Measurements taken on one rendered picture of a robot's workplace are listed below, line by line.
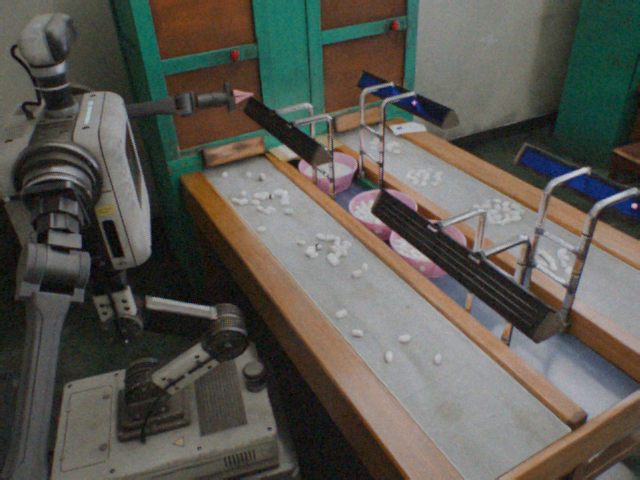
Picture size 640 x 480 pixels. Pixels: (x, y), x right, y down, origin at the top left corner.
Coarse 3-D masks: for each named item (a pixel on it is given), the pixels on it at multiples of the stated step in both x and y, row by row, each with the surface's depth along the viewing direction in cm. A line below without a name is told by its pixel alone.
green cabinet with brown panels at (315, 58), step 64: (128, 0) 201; (192, 0) 210; (256, 0) 221; (320, 0) 236; (384, 0) 251; (128, 64) 254; (192, 64) 221; (256, 64) 236; (320, 64) 249; (384, 64) 268; (192, 128) 236; (256, 128) 251
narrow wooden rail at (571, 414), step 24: (288, 168) 242; (312, 192) 222; (336, 216) 206; (360, 240) 194; (384, 264) 183; (408, 264) 179; (432, 288) 168; (456, 312) 158; (480, 336) 149; (504, 360) 142; (528, 384) 135; (552, 384) 134; (552, 408) 129; (576, 408) 128
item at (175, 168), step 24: (408, 120) 292; (144, 144) 281; (168, 168) 238; (192, 168) 244; (216, 168) 251; (168, 192) 269; (168, 216) 295; (168, 240) 315; (192, 240) 266; (192, 264) 273
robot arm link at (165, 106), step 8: (176, 96) 188; (184, 96) 189; (136, 104) 186; (144, 104) 186; (152, 104) 187; (160, 104) 188; (168, 104) 188; (176, 104) 191; (184, 104) 190; (128, 112) 185; (136, 112) 186; (144, 112) 187; (152, 112) 188; (160, 112) 188; (168, 112) 189; (176, 112) 189; (184, 112) 190; (192, 112) 192
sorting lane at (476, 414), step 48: (240, 192) 231; (288, 192) 229; (288, 240) 198; (336, 288) 174; (384, 288) 173; (384, 336) 155; (432, 336) 154; (384, 384) 140; (432, 384) 139; (480, 384) 139; (432, 432) 127; (480, 432) 127; (528, 432) 126
